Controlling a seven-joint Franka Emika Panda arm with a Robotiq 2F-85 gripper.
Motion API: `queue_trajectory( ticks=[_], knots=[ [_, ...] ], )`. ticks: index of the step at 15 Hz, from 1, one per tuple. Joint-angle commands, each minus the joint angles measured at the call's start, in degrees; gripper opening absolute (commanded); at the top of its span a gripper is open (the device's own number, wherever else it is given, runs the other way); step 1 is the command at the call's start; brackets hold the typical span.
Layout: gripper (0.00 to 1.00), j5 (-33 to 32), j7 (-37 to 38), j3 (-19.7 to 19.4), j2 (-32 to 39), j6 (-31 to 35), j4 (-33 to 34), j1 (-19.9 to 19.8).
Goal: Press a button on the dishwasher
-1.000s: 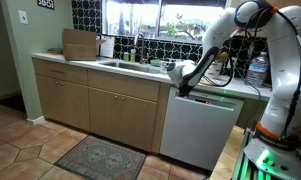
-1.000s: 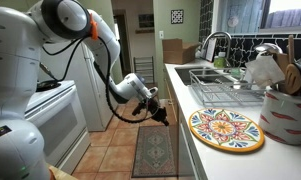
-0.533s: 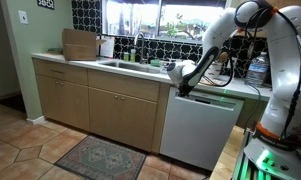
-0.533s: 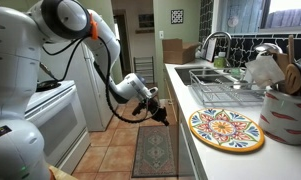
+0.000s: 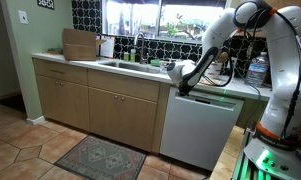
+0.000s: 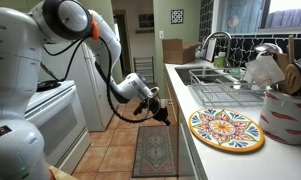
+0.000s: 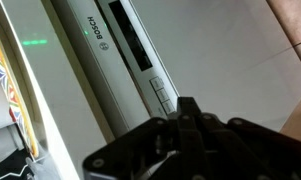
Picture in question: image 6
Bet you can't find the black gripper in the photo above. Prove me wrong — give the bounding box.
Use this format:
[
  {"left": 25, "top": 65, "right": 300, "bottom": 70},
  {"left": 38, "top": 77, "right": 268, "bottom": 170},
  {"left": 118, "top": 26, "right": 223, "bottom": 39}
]
[{"left": 133, "top": 98, "right": 170, "bottom": 126}]

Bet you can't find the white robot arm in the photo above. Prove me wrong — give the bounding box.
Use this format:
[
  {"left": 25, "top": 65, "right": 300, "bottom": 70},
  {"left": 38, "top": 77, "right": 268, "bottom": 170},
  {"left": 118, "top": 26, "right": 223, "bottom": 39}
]
[{"left": 0, "top": 0, "right": 167, "bottom": 180}]

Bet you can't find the patterned floor rug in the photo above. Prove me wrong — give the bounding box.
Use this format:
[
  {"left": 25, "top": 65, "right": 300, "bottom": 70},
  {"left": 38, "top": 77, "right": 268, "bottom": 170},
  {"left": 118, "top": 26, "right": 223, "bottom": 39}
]
[{"left": 132, "top": 126, "right": 177, "bottom": 178}]

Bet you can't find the steel kitchen sink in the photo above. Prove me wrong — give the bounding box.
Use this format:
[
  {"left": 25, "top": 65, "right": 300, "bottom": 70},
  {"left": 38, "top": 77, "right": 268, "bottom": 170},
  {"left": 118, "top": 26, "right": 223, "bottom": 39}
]
[{"left": 176, "top": 66, "right": 235, "bottom": 85}]

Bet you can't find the cardboard box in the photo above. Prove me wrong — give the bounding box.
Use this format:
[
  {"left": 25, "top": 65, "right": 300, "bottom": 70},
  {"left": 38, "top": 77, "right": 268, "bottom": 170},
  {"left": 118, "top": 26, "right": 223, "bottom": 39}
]
[{"left": 162, "top": 39, "right": 199, "bottom": 64}]

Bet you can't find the colourful painted round trivet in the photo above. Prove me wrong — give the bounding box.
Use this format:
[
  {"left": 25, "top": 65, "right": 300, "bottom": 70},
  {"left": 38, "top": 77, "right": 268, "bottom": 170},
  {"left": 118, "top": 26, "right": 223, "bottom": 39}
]
[{"left": 188, "top": 108, "right": 265, "bottom": 153}]

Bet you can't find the green soap bottle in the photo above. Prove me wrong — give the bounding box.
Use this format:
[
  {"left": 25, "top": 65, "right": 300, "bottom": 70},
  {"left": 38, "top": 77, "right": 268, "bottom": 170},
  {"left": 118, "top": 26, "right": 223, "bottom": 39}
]
[{"left": 214, "top": 51, "right": 226, "bottom": 68}]

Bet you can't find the white kitchen stove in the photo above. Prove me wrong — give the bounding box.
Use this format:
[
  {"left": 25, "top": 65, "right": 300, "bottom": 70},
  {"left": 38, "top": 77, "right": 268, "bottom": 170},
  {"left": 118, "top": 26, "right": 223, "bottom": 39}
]
[{"left": 25, "top": 80, "right": 90, "bottom": 174}]

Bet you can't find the white refrigerator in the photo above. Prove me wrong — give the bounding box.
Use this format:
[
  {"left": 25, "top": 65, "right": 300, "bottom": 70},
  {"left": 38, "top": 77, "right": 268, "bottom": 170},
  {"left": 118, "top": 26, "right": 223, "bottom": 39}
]
[{"left": 42, "top": 43, "right": 113, "bottom": 131}]

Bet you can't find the chrome kitchen faucet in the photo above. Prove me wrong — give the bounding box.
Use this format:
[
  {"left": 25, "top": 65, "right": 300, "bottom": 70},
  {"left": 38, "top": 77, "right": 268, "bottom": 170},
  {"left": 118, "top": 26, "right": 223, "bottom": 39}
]
[{"left": 201, "top": 31, "right": 232, "bottom": 67}]

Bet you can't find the white red utensil crock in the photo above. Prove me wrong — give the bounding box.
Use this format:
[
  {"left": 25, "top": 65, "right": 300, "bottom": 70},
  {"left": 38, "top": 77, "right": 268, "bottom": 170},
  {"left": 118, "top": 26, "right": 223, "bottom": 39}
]
[{"left": 259, "top": 89, "right": 301, "bottom": 145}]

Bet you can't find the metal ladle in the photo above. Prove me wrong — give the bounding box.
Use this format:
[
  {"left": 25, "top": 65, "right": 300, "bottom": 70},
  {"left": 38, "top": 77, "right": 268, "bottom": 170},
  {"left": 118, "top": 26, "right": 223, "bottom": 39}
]
[{"left": 254, "top": 43, "right": 282, "bottom": 56}]

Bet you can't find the wooden slotted spatula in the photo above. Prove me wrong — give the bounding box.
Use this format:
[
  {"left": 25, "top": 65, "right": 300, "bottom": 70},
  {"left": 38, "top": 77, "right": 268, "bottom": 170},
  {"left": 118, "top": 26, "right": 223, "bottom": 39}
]
[{"left": 285, "top": 64, "right": 301, "bottom": 95}]

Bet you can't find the black wire shelf rack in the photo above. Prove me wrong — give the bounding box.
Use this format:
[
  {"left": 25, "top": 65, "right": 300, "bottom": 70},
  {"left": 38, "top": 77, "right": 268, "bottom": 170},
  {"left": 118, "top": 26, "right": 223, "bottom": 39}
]
[{"left": 133, "top": 57, "right": 155, "bottom": 83}]

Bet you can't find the wire dish drying rack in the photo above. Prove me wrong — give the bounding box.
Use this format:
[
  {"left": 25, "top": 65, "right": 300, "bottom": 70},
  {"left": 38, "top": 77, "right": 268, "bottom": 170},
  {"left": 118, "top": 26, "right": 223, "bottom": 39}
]
[{"left": 190, "top": 68, "right": 265, "bottom": 106}]

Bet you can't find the patterned wall picture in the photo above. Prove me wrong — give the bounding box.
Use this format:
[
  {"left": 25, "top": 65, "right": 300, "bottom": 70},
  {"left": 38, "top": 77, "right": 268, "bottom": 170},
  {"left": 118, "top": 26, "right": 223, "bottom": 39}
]
[{"left": 171, "top": 9, "right": 184, "bottom": 24}]

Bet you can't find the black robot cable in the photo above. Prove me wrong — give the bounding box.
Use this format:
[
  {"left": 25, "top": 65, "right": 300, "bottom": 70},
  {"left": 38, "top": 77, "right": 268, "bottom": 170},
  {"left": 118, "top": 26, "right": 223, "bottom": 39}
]
[{"left": 43, "top": 35, "right": 162, "bottom": 124}]

